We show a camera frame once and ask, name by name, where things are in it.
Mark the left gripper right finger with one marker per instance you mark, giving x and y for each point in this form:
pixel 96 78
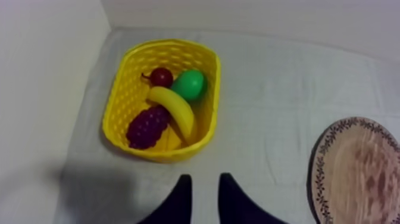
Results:
pixel 232 204

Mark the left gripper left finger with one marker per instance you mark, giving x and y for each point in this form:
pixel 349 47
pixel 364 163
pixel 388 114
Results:
pixel 176 206

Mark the yellow toy banana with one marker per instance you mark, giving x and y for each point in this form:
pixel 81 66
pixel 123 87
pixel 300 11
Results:
pixel 176 108

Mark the yellow plastic basket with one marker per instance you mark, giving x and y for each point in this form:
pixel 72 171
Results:
pixel 125 103

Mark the round wooden board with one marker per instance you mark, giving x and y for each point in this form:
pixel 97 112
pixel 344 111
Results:
pixel 356 172

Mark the purple toy grapes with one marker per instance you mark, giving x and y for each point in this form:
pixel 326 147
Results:
pixel 147 126

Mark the green toy pear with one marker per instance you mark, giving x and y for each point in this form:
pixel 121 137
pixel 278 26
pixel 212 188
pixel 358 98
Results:
pixel 189 84

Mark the small red fruit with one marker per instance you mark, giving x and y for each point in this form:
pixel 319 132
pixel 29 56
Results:
pixel 161 77

